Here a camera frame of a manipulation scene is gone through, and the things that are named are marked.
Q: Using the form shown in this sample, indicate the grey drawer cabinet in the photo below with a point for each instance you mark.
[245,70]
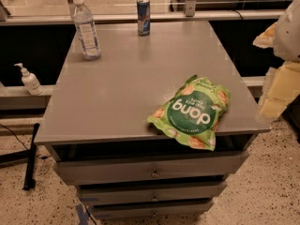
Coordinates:
[99,109]

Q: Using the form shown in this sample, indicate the clear plastic water bottle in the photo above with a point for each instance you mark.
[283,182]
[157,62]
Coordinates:
[86,30]

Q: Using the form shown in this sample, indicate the grey drawer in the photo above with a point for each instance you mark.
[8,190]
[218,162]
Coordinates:
[150,193]
[150,209]
[106,171]

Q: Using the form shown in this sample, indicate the black floor stand leg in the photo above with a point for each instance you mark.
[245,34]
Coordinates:
[29,155]

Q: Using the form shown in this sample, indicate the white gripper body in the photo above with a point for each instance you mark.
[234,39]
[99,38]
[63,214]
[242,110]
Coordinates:
[289,37]

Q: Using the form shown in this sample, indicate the white pump dispenser bottle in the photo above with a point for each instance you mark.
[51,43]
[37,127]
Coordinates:
[30,81]

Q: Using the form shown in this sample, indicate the green rice chip bag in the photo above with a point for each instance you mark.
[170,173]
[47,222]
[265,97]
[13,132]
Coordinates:
[191,116]

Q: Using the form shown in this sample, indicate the blue energy drink can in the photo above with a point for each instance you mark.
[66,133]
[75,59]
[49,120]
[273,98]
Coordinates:
[143,11]

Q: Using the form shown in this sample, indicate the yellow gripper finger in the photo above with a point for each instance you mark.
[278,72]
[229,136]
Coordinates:
[280,88]
[266,38]

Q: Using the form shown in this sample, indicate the middle grey drawer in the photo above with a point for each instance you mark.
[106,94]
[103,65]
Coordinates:
[150,193]

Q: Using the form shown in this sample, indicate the metal window bracket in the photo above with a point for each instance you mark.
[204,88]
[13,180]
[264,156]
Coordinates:
[190,8]

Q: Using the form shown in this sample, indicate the bottom grey drawer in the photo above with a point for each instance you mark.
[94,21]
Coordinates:
[150,209]

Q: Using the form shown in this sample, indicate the top grey drawer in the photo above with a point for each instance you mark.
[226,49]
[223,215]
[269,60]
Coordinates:
[106,171]

